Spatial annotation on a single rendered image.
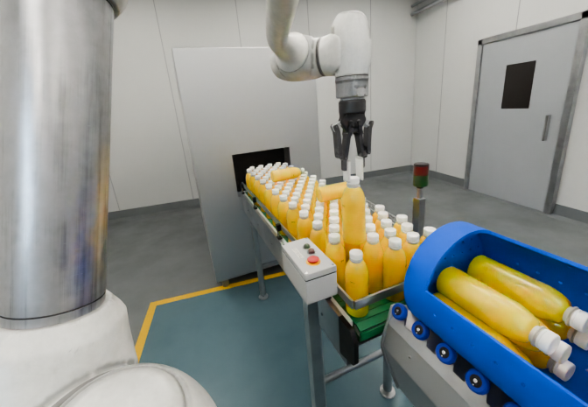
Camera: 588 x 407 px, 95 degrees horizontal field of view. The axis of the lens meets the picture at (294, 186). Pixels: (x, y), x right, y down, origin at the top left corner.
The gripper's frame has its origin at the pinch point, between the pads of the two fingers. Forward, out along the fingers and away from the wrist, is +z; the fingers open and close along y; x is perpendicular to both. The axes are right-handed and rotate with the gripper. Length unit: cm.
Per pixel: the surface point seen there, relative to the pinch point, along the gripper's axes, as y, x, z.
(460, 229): 11.5, -27.1, 11.4
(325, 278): -15.2, -7.8, 28.0
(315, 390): -18, 0, 80
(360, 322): -5.5, -11.0, 44.8
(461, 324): -1.3, -38.4, 23.8
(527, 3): 363, 170, -116
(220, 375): -51, 71, 135
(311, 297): -19.9, -7.8, 32.5
